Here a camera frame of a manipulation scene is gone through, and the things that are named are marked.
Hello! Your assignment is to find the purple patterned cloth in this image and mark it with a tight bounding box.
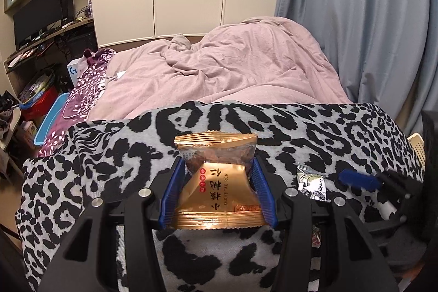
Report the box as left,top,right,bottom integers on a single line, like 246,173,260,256
37,48,116,157

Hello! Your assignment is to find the black computer monitor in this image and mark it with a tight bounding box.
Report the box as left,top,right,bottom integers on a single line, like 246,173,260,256
13,0,62,49

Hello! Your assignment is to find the leopard print blanket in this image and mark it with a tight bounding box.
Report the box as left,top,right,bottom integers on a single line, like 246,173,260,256
15,100,425,292

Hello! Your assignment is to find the pink duvet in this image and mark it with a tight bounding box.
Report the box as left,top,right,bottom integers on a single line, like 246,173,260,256
88,17,349,121

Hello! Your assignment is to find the gold walnut snack packet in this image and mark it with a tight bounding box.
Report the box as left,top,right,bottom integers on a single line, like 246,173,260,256
172,131,266,230

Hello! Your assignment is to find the silver small snack packet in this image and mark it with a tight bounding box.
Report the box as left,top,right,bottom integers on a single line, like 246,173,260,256
297,165,327,202

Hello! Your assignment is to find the light blue plastic bin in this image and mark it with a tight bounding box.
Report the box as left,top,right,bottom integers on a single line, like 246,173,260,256
33,92,69,147

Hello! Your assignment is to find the cream perforated plastic basket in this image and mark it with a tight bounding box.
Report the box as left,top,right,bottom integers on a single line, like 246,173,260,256
408,133,426,167

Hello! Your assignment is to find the white logitech box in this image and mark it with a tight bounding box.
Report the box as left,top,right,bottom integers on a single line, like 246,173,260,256
67,57,88,87

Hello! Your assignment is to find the wooden desk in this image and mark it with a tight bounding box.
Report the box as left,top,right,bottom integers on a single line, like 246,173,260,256
3,18,97,96

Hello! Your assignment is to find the grey blue curtain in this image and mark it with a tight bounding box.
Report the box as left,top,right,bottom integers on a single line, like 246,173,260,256
275,0,437,133

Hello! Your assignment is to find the red round tin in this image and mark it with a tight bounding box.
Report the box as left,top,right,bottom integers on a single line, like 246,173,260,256
19,70,59,121

